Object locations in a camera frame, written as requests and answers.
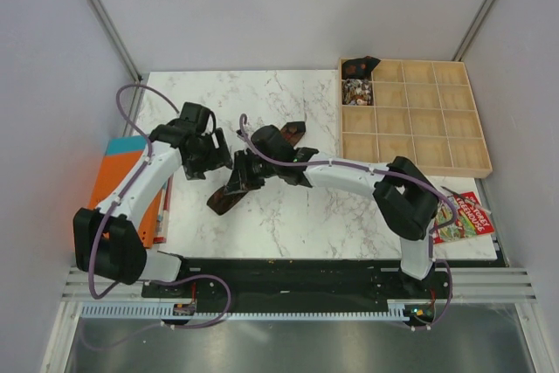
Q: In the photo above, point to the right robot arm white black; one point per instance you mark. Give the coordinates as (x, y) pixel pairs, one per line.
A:
(406, 200)

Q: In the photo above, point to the rolled colourful tie in tray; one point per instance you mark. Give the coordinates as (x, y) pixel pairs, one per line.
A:
(357, 92)

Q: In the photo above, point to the wooden compartment tray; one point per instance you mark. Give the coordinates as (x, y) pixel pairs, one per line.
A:
(423, 110)

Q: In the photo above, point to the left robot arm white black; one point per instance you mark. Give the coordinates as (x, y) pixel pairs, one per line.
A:
(106, 239)

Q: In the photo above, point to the teal folder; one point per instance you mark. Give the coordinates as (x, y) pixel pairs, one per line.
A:
(125, 145)

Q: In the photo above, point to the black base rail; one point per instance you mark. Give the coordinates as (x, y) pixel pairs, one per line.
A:
(299, 285)

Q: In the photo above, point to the orange folder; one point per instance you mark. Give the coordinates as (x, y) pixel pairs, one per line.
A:
(113, 170)

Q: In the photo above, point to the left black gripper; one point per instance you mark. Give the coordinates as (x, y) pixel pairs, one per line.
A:
(218, 158)

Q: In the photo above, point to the red treehouse book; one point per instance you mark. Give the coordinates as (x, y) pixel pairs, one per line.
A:
(470, 222)

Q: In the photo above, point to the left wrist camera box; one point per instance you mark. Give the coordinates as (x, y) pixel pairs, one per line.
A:
(198, 118)

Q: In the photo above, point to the brown red patterned tie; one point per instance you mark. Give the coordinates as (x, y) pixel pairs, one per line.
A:
(249, 171)

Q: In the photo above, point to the pen on red book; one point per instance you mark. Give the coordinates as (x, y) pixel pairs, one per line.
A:
(473, 203)

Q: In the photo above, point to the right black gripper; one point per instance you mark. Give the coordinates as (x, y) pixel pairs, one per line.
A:
(241, 179)

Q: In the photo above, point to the rolled dark tie in tray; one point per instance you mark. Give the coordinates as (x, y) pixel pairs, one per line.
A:
(361, 68)

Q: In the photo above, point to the white slotted cable duct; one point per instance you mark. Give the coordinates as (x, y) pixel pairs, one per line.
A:
(177, 312)

